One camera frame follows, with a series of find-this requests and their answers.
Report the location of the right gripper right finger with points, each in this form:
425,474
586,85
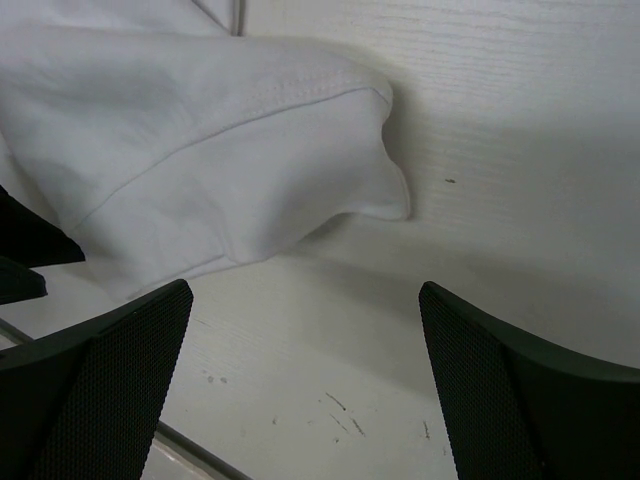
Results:
517,406

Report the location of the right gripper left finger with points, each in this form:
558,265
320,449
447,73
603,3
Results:
85,402

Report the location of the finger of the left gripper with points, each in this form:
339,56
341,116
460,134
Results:
28,239
19,283

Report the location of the white skirt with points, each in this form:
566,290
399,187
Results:
172,156

